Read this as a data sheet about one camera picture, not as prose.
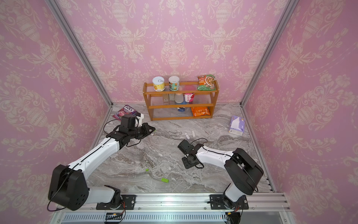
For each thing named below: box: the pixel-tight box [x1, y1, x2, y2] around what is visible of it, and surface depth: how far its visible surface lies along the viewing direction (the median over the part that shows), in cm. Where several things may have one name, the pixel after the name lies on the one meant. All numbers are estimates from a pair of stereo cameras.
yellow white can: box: [151, 76, 166, 92], surface depth 88 cm
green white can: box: [168, 75, 180, 92], surface depth 89 cm
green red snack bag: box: [196, 74, 217, 91], surface depth 90 cm
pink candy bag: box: [112, 104, 138, 122], surface depth 115 cm
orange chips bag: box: [191, 106, 211, 118], surface depth 112 cm
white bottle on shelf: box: [174, 92, 184, 104], surface depth 102 cm
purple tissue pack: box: [228, 115, 246, 136], surface depth 102 cm
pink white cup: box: [184, 92, 195, 103], surface depth 99 cm
